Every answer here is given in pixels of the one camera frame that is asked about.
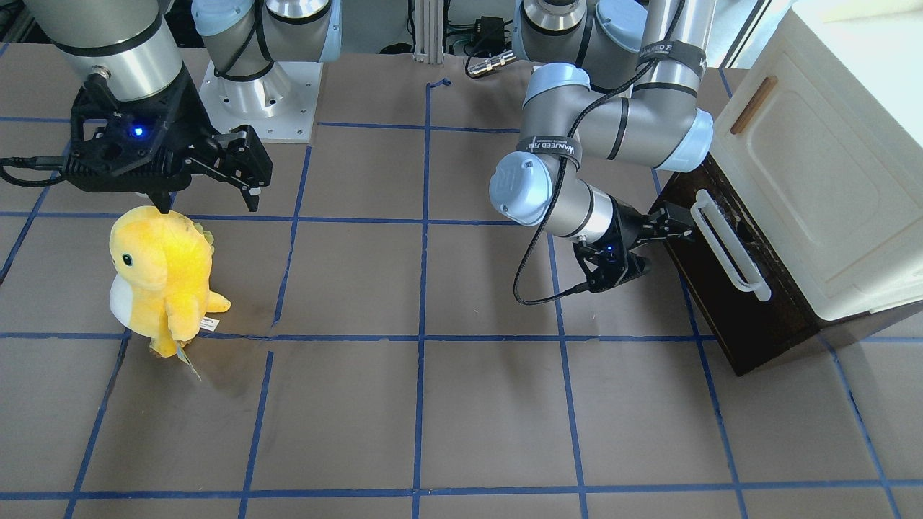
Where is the white drawer handle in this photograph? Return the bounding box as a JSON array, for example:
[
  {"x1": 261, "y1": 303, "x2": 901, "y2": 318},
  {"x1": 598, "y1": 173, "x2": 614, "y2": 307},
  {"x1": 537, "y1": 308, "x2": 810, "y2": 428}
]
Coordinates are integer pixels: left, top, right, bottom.
[{"x1": 690, "y1": 190, "x2": 772, "y2": 302}]

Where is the white cabinet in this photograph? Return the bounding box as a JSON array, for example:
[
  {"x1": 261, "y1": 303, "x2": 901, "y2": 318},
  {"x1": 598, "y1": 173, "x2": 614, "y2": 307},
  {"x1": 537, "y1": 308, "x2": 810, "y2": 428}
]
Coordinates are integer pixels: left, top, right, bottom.
[{"x1": 711, "y1": 1, "x2": 922, "y2": 321}]

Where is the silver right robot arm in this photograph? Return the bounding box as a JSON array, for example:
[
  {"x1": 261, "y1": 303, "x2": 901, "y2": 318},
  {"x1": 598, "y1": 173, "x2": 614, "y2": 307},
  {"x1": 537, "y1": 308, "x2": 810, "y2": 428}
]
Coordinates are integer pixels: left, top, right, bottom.
[{"x1": 9, "y1": 1, "x2": 342, "y2": 213}]

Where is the aluminium frame post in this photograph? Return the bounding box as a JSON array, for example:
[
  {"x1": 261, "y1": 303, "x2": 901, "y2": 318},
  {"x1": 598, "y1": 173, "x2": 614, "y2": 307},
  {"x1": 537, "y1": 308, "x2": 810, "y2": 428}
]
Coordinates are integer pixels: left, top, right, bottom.
[{"x1": 412, "y1": 0, "x2": 446, "y2": 66}]

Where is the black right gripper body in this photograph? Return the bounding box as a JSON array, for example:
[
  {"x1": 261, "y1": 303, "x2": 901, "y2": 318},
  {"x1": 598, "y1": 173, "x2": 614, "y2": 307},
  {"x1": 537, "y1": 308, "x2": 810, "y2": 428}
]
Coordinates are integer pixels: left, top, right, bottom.
[{"x1": 63, "y1": 68, "x2": 216, "y2": 193}]

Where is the yellow plush dinosaur toy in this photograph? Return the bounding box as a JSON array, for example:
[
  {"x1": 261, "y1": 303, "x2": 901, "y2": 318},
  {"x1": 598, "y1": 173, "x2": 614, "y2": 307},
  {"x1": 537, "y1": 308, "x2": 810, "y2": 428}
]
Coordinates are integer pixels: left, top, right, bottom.
[{"x1": 109, "y1": 205, "x2": 231, "y2": 367}]

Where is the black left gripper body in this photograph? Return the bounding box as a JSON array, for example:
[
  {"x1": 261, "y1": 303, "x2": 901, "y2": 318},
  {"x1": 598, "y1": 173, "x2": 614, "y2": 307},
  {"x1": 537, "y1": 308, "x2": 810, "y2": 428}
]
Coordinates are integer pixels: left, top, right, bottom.
[{"x1": 575, "y1": 197, "x2": 650, "y2": 293}]

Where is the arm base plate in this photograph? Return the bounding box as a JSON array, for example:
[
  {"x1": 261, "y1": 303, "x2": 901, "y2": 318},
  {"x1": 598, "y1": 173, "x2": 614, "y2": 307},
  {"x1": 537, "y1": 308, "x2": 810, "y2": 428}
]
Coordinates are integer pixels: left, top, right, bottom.
[{"x1": 199, "y1": 62, "x2": 324, "y2": 143}]

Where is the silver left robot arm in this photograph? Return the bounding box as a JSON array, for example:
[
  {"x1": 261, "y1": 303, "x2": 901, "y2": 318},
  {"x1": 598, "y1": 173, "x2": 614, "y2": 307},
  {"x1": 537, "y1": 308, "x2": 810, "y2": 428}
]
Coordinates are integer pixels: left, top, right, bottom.
[{"x1": 489, "y1": 1, "x2": 715, "y2": 293}]

